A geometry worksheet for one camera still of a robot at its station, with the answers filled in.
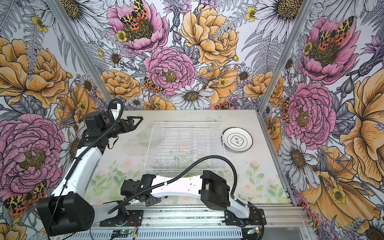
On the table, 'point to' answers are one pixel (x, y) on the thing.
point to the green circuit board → (122, 231)
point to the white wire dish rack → (178, 145)
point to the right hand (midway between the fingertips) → (157, 192)
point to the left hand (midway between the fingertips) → (139, 123)
